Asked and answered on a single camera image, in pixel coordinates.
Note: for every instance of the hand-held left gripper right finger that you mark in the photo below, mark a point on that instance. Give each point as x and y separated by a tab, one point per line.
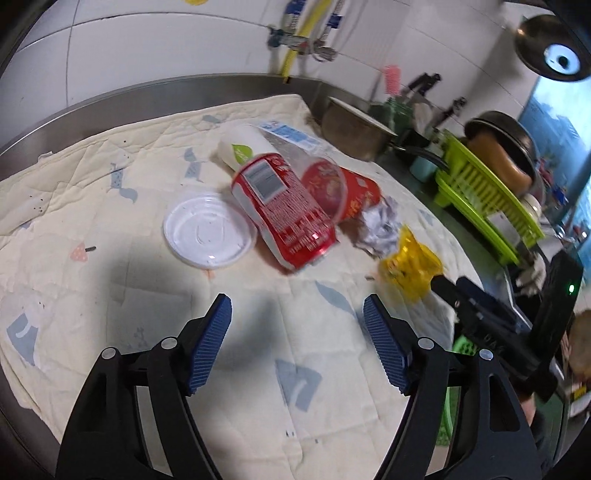
385	341

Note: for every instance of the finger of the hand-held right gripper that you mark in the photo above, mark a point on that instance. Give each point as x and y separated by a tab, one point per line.
473	290
448	290

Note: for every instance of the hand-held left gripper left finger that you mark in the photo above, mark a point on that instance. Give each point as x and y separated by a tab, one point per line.
210	341

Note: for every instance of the yellow plastic wrapper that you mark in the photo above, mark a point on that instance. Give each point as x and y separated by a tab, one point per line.
406	263

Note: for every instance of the white paper ball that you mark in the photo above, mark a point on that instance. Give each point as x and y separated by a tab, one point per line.
378	226

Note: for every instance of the green plastic basket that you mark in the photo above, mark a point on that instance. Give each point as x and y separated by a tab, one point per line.
450	415

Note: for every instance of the white plastic lid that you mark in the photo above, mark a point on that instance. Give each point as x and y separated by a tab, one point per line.
203	230

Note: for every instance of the red paper cup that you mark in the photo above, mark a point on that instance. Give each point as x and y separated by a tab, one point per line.
362	194

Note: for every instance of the red instant noodle cup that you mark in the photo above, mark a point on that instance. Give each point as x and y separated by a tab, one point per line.
286	217

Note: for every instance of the clear plastic cup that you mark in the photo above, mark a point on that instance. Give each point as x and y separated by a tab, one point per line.
323	159

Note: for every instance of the blue and white milk carton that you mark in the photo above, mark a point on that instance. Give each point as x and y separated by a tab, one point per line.
286	131

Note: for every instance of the person's right hand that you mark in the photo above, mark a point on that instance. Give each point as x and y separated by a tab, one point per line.
581	341

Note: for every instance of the white dish cloth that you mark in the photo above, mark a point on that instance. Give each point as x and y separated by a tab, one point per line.
531	277

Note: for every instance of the cream quilted printed mat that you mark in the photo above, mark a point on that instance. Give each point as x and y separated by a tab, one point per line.
138	300

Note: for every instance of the green plastic dish rack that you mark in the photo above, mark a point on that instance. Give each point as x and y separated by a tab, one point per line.
480	184

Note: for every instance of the small teal cup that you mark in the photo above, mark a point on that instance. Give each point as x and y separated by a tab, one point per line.
422	168

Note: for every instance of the brown bowl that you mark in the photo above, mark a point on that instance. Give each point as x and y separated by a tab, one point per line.
498	161

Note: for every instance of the black wok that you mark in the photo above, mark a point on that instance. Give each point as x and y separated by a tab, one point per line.
512	129

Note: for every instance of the window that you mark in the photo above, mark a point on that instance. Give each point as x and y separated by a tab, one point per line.
558	138

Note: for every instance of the utensil holder with brushes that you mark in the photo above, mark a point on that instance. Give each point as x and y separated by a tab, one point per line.
397	115

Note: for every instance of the pink bottle brush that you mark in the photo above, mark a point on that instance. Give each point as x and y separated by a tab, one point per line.
391	79

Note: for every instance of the hanging metal pan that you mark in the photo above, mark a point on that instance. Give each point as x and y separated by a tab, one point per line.
535	37

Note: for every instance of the metal pipe valve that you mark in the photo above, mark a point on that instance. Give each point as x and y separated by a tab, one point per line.
324	51
284	39

